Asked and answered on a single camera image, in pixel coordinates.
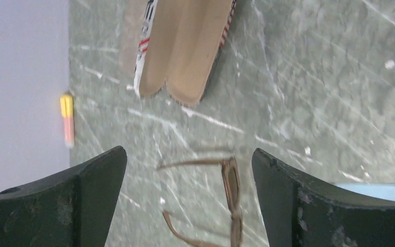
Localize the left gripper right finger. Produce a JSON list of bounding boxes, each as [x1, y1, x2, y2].
[[251, 148, 395, 246]]

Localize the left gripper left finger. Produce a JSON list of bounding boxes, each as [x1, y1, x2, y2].
[[0, 146, 127, 246]]

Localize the blue cleaning cloth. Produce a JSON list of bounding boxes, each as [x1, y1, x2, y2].
[[333, 183, 395, 201]]

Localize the brown glasses case green lining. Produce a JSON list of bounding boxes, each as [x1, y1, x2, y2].
[[118, 0, 147, 78]]

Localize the brown tinted sunglasses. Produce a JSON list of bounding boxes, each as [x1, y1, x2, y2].
[[157, 156, 243, 246]]

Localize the pink yellow marker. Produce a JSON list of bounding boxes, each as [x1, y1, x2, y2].
[[60, 94, 75, 149]]

